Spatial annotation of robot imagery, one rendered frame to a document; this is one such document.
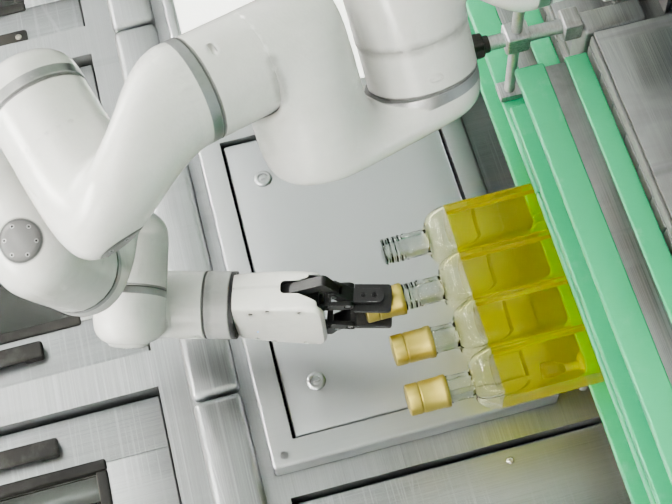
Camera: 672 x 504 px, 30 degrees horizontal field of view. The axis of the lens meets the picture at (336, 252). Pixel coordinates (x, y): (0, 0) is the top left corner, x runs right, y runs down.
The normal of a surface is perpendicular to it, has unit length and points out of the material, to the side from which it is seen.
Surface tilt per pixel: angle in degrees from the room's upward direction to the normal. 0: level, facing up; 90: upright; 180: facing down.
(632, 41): 90
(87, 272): 141
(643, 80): 90
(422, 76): 79
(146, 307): 124
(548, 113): 90
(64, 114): 110
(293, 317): 73
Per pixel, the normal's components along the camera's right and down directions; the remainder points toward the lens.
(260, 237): -0.04, -0.44
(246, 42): 0.21, -0.27
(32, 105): -0.11, -0.20
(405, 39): -0.08, 0.54
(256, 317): -0.10, 0.84
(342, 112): 0.60, 0.22
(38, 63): 0.32, -0.45
